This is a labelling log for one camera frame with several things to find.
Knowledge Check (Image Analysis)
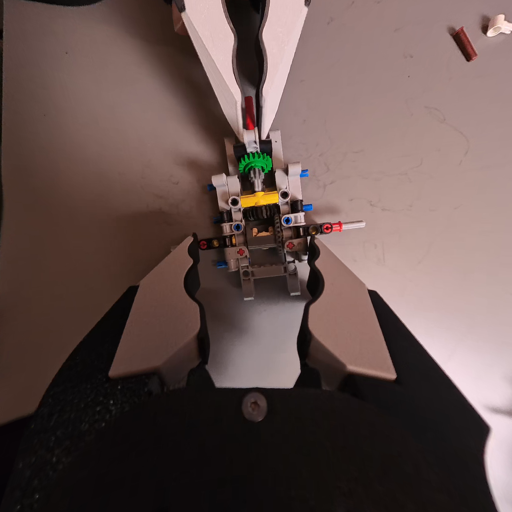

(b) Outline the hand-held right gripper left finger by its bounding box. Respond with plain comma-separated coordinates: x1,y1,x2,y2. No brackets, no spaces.
108,234,211,389

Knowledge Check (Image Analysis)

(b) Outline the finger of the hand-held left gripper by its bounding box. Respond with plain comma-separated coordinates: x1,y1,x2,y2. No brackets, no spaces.
181,0,245,142
258,0,308,140

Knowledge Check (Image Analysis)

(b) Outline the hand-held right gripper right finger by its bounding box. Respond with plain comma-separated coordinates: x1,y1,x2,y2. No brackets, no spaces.
299,236,397,390

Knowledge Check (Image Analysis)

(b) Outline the toy brick model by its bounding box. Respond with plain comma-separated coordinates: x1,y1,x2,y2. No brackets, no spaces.
198,96,366,301

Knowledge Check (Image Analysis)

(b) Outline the brown toy axle connector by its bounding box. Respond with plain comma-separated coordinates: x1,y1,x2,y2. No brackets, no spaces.
452,26,478,62

